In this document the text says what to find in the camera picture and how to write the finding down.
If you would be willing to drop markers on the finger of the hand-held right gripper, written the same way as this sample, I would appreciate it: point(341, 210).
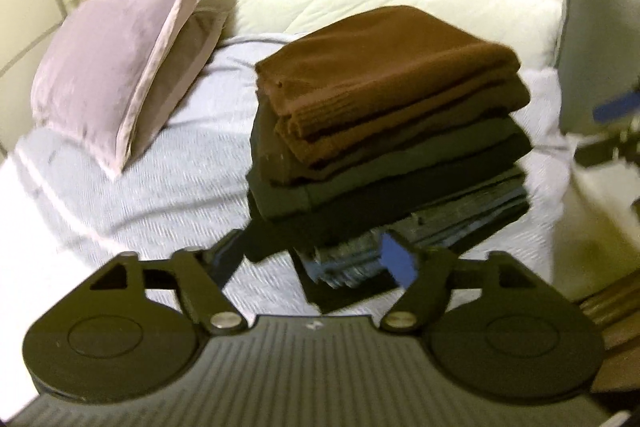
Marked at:
point(607, 149)
point(617, 106)

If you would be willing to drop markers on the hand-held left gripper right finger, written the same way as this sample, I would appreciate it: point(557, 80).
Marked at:
point(397, 257)

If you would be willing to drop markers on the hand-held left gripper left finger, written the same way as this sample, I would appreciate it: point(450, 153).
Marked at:
point(225, 259)

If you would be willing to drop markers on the brown knitted button vest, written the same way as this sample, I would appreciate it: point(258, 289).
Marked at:
point(380, 62)

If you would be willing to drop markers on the black folded garment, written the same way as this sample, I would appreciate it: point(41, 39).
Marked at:
point(350, 212)

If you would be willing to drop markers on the grey pillow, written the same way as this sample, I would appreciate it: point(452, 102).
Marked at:
point(600, 32)

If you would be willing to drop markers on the bed with light quilt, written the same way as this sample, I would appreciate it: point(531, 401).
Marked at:
point(175, 187)

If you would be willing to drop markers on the dark green folded garment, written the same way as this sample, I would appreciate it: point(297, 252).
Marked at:
point(400, 157)

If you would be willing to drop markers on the taupe pillow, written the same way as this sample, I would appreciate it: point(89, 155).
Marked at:
point(185, 72)

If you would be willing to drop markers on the mauve pillow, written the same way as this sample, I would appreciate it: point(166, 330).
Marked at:
point(105, 67)

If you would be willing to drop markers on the white bed pillow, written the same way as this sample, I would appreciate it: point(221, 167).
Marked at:
point(320, 2)

